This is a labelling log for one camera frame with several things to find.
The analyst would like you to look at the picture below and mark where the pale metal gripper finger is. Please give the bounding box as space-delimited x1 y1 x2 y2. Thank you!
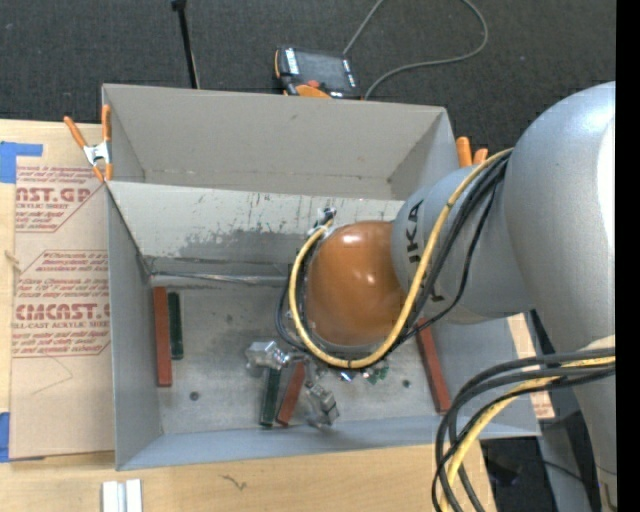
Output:
304 382 342 428
244 340 293 374

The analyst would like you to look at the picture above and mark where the red-brown flat block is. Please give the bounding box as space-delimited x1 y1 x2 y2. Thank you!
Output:
153 285 174 388
275 361 307 428
415 318 453 414

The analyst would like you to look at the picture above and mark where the dark green flat block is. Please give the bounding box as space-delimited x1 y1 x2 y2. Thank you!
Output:
258 368 282 428
167 291 185 361

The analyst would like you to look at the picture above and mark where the brown cardboard board, red print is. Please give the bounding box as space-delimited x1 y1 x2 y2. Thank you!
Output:
0 118 117 462

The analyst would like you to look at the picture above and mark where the grey metal bin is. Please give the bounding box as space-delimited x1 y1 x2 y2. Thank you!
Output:
101 83 542 472

